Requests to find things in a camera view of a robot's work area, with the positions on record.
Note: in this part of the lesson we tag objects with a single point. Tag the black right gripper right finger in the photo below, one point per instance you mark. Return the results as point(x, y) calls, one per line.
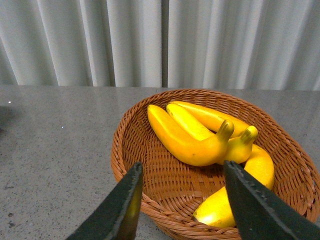
point(259, 213)

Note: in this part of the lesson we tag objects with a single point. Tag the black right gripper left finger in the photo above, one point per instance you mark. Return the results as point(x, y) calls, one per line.
point(116, 218)

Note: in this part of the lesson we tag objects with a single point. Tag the right brown wicker basket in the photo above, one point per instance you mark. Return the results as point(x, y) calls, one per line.
point(172, 190)

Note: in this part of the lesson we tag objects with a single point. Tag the white pleated curtain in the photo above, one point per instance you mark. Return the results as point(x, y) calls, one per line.
point(218, 44)

